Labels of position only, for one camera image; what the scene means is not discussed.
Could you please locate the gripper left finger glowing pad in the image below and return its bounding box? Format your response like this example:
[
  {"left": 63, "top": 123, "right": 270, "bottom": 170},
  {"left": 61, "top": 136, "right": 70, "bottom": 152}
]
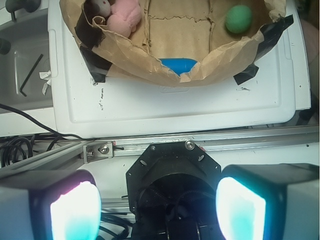
[{"left": 0, "top": 169, "right": 102, "bottom": 240}]

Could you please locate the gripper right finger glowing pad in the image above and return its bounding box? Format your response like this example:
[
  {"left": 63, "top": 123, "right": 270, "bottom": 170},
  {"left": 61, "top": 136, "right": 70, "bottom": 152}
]
[{"left": 215, "top": 163, "right": 320, "bottom": 240}]

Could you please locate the green ball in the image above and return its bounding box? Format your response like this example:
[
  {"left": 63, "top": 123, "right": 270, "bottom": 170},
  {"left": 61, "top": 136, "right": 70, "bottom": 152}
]
[{"left": 225, "top": 5, "right": 253, "bottom": 34}]

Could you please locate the black allen key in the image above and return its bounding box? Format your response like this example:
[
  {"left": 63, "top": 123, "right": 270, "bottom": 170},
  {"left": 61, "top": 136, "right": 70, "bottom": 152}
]
[{"left": 19, "top": 53, "right": 44, "bottom": 97}]

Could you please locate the grey plastic tray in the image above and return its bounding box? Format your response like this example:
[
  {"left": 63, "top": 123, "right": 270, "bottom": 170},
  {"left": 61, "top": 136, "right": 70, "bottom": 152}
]
[{"left": 0, "top": 19, "right": 53, "bottom": 110}]

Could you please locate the black tape piece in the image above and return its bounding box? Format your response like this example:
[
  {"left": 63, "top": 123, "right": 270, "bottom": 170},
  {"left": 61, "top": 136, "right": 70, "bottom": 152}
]
[
  {"left": 254, "top": 15, "right": 294, "bottom": 61},
  {"left": 80, "top": 45, "right": 113, "bottom": 83}
]

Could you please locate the blue plastic bottle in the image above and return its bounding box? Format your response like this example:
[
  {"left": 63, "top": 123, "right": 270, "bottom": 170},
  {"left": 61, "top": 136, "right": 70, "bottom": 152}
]
[{"left": 159, "top": 58, "right": 198, "bottom": 76}]

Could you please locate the black tape piece right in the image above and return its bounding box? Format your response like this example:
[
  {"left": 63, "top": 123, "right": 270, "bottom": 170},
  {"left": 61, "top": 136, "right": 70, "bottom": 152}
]
[{"left": 254, "top": 15, "right": 294, "bottom": 61}]

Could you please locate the brown paper bag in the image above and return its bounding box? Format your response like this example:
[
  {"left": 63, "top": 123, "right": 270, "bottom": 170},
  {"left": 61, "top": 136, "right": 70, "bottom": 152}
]
[{"left": 59, "top": 0, "right": 288, "bottom": 87}]

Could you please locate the grey white plush toy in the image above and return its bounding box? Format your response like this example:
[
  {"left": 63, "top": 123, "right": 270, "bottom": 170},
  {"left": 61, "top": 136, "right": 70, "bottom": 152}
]
[{"left": 83, "top": 0, "right": 111, "bottom": 23}]

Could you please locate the pink plush toy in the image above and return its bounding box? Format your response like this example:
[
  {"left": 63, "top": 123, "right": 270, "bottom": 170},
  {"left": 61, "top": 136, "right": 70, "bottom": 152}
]
[{"left": 107, "top": 0, "right": 142, "bottom": 38}]

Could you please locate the aluminium rail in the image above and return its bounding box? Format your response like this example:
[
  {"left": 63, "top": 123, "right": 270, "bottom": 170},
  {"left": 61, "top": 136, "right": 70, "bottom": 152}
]
[{"left": 4, "top": 125, "right": 320, "bottom": 171}]

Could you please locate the metal corner bracket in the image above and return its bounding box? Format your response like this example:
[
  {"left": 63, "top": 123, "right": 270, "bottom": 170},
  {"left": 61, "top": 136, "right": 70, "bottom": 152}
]
[{"left": 83, "top": 141, "right": 114, "bottom": 164}]

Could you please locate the black cable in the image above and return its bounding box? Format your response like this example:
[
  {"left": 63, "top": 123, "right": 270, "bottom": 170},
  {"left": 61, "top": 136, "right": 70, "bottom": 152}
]
[{"left": 0, "top": 102, "right": 88, "bottom": 168}]

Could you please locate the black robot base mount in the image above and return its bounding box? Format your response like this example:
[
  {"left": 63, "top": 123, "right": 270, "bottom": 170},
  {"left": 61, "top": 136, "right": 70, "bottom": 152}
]
[{"left": 126, "top": 142, "right": 223, "bottom": 240}]

